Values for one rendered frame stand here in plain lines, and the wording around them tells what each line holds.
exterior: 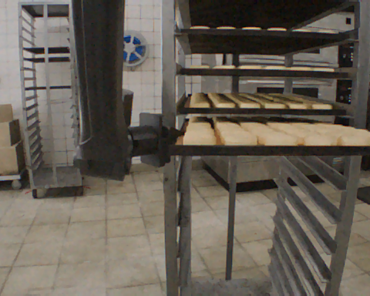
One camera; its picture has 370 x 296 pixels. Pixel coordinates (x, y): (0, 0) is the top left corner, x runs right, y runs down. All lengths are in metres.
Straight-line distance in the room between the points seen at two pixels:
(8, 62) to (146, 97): 1.61
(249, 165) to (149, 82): 1.52
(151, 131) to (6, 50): 3.38
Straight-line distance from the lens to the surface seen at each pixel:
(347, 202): 0.85
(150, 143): 0.58
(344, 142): 0.52
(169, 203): 0.76
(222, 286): 1.61
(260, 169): 3.16
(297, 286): 1.22
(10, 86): 3.86
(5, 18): 3.93
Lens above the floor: 1.12
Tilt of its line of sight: 12 degrees down
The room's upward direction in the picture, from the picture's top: straight up
